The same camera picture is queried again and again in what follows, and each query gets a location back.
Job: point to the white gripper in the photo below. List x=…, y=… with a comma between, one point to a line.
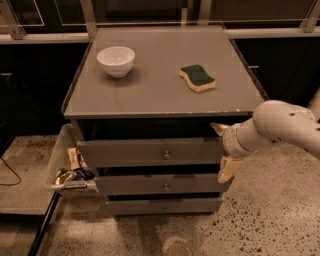
x=230, y=142

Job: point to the grey top drawer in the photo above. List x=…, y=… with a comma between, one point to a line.
x=151, y=152

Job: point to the grey drawer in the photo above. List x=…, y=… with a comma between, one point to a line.
x=167, y=206
x=151, y=152
x=160, y=184

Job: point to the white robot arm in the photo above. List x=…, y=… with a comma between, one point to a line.
x=272, y=122

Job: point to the grey middle drawer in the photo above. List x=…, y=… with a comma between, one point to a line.
x=160, y=184

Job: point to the grey drawer cabinet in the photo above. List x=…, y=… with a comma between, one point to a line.
x=153, y=102

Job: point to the grey bottom drawer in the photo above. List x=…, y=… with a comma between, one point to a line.
x=167, y=206

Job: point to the green and yellow sponge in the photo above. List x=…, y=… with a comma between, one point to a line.
x=197, y=78

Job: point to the white ceramic bowl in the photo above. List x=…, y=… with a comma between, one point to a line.
x=116, y=61

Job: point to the black floor bar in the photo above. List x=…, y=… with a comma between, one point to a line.
x=44, y=225

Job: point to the metal railing frame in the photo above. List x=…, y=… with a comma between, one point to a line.
x=24, y=21

